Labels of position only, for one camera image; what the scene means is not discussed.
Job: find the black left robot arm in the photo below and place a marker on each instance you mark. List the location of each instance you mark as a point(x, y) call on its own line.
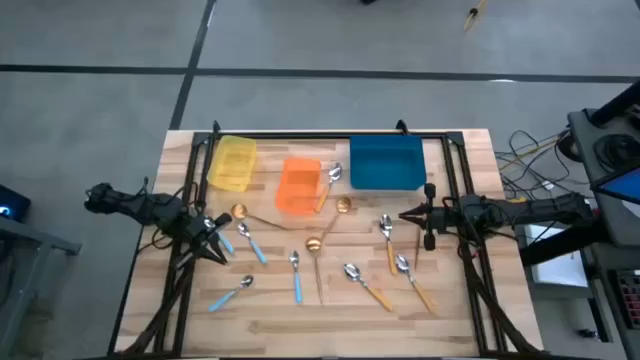
point(150, 207)

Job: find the orange translucent plastic bin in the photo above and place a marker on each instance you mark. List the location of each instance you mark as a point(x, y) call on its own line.
point(298, 187)

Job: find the gray metal table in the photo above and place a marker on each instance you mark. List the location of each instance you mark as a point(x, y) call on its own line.
point(45, 240)

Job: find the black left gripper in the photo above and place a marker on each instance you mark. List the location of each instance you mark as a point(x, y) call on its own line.
point(200, 229)

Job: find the black button panel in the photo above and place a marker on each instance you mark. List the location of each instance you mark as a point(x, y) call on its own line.
point(631, 292)

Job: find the black device with blue light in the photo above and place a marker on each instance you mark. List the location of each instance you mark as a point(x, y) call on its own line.
point(17, 200)

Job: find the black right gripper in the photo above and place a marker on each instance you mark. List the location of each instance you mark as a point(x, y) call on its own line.
point(447, 216)

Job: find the black metal beam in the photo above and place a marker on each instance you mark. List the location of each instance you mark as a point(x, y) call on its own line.
point(560, 245)

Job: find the blue plastic bin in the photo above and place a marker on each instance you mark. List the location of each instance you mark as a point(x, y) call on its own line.
point(387, 162)

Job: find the yellow translucent plastic bin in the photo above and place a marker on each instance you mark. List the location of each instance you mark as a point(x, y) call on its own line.
point(232, 162)

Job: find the blue tablet screen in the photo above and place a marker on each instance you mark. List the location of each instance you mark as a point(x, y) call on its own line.
point(625, 187)

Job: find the black metal table frame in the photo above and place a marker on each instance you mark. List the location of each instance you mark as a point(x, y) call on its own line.
point(300, 135)

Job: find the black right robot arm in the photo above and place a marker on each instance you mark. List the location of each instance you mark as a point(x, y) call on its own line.
point(540, 207)

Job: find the gray equipment cart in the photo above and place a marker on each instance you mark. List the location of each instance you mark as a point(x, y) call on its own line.
point(582, 150)

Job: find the black monitor pole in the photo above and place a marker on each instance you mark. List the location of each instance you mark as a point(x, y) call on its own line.
point(615, 102)

